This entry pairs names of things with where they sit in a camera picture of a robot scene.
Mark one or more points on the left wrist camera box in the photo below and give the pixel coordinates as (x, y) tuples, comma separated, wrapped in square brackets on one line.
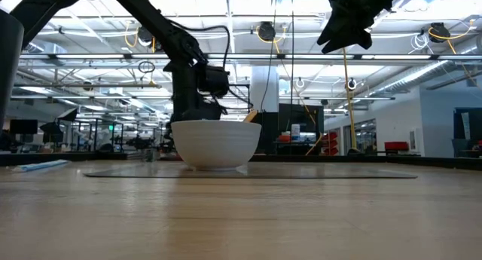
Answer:
[(214, 81)]

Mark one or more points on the tall black cup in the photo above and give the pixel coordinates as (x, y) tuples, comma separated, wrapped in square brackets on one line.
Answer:
[(9, 64)]

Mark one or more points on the black table edge rail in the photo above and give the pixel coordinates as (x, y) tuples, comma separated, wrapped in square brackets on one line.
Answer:
[(376, 159)]

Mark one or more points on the white ribbed bowl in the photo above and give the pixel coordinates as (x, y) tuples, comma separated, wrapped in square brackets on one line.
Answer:
[(216, 145)]

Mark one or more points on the black metal frame rig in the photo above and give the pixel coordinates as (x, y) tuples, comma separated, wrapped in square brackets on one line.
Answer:
[(241, 86)]

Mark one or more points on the white building column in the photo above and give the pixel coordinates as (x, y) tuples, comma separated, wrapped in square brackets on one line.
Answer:
[(264, 88)]

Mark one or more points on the red drawer stack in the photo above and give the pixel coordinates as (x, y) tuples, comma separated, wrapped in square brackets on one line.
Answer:
[(330, 143)]

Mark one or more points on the black cabinet below column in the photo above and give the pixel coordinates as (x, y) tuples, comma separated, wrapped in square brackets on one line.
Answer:
[(270, 133)]

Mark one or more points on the black softbox lamp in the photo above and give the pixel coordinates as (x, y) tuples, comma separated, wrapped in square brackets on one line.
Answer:
[(52, 132)]

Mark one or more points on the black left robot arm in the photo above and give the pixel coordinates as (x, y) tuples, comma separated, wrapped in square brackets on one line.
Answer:
[(150, 15)]

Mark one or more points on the red bin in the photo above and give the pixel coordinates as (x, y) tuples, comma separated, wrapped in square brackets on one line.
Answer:
[(396, 146)]

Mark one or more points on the white container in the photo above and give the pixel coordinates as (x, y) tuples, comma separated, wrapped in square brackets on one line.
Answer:
[(295, 132)]

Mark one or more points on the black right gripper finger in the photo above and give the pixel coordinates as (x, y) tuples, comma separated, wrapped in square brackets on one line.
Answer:
[(361, 37), (335, 35)]

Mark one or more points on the grey table mat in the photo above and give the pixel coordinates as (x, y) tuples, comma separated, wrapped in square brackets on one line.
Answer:
[(301, 173)]

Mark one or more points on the black monitor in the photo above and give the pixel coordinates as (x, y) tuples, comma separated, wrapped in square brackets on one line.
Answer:
[(23, 127)]

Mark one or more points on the black upright panel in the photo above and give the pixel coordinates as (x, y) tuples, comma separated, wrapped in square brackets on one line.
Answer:
[(301, 115)]

